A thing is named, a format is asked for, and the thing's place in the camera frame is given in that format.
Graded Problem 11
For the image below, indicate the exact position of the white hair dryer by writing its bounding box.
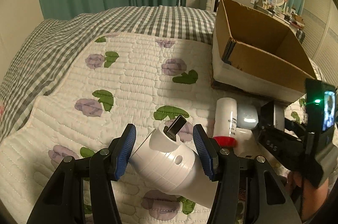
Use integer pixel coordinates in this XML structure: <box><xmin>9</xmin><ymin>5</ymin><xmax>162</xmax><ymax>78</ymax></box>
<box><xmin>129</xmin><ymin>115</ymin><xmax>217</xmax><ymax>209</ymax></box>

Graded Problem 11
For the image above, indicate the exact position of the light blue earbud case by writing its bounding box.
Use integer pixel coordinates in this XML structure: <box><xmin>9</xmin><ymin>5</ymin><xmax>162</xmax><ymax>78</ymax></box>
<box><xmin>237</xmin><ymin>103</ymin><xmax>258</xmax><ymax>130</ymax></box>

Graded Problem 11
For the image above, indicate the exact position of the grey checkered bedsheet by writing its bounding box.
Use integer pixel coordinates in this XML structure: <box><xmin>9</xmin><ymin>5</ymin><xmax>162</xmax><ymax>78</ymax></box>
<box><xmin>1</xmin><ymin>6</ymin><xmax>216</xmax><ymax>139</ymax></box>

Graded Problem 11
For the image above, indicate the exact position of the white floral quilt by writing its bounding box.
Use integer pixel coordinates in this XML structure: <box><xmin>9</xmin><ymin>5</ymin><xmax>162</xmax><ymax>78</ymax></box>
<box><xmin>1</xmin><ymin>33</ymin><xmax>225</xmax><ymax>223</ymax></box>

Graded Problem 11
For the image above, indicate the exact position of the white power adapter cube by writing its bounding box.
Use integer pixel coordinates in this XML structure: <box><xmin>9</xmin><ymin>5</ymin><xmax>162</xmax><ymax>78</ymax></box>
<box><xmin>234</xmin><ymin>128</ymin><xmax>260</xmax><ymax>159</ymax></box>

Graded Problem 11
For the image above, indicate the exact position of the white bottle red cap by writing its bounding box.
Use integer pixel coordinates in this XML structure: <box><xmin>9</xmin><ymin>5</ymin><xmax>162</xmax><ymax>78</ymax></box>
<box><xmin>213</xmin><ymin>97</ymin><xmax>237</xmax><ymax>148</ymax></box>

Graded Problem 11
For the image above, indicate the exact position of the cardboard box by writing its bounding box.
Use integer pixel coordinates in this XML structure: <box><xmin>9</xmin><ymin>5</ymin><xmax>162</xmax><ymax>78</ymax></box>
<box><xmin>212</xmin><ymin>0</ymin><xmax>316</xmax><ymax>105</ymax></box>

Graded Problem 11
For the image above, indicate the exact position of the person's hand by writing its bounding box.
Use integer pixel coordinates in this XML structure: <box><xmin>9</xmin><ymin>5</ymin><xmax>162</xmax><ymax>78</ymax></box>
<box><xmin>285</xmin><ymin>171</ymin><xmax>329</xmax><ymax>222</ymax></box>

